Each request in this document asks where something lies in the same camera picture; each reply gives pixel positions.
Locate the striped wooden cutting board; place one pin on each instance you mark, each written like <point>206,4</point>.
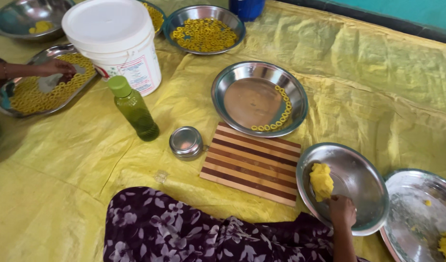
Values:
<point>252,163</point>

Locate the steel plate full of rings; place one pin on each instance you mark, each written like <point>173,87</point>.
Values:
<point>173,22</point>

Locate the pile of yellow dough rings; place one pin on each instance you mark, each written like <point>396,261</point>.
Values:
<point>156,16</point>

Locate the blue container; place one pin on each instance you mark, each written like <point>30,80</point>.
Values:
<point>246,8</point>

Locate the small yellow dough bit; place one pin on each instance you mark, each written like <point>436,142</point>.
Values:
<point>427,203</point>

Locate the spread of yellow dough rings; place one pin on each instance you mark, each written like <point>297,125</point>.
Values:
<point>33,100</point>

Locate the person's right hand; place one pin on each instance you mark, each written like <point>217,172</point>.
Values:
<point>342,213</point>

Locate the layer of yellow dough rings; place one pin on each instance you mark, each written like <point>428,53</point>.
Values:
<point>204,34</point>

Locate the small yellow dough piece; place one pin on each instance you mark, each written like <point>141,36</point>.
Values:
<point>41,27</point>

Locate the rectangular steel tray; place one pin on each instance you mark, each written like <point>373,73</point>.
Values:
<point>44,54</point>

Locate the steel plate with few rings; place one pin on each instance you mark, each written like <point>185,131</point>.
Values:
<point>250,100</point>

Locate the person's right fingers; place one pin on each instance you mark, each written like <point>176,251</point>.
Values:
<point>337,198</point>

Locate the yellow plastic sheet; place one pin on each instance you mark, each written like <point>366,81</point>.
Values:
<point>354,83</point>

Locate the smeared steel plate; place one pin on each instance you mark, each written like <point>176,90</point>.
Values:
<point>415,218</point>

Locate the small clear plastic scrap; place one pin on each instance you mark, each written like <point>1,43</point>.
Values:
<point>161,176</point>

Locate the yellow dough lump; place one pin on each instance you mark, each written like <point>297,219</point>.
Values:
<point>321,180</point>

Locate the white plastic bucket with lid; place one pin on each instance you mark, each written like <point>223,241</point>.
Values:
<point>113,36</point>

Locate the green plastic bottle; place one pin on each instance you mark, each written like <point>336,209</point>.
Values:
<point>135,109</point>

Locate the steel plate behind bucket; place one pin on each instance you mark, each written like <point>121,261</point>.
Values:
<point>162,12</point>

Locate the large steel bowl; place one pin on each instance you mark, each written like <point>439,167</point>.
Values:
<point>22,14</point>

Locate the purple floral dress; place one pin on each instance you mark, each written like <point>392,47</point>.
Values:
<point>193,233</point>

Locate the small lidded steel container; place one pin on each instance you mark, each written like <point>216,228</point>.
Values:
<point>185,142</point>

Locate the row of yellow dough rings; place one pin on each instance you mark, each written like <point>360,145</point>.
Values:
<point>285,115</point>

